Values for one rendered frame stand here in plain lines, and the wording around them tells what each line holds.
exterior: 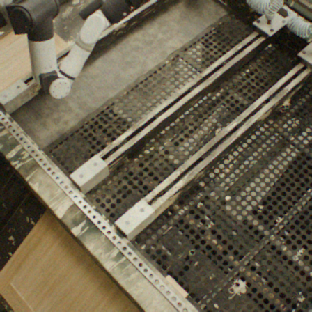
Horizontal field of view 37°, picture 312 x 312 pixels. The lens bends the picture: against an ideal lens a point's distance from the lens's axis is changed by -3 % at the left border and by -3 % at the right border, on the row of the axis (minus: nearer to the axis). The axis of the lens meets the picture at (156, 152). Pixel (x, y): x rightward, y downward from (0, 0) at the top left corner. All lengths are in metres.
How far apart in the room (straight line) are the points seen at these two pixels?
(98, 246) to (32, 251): 0.50
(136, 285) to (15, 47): 1.19
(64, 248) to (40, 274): 0.16
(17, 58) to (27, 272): 0.91
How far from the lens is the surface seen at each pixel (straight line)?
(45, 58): 1.63
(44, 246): 1.98
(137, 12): 2.14
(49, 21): 1.59
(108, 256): 1.57
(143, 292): 1.52
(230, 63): 1.95
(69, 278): 1.92
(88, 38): 1.65
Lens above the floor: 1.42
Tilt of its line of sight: 9 degrees down
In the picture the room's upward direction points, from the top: 39 degrees clockwise
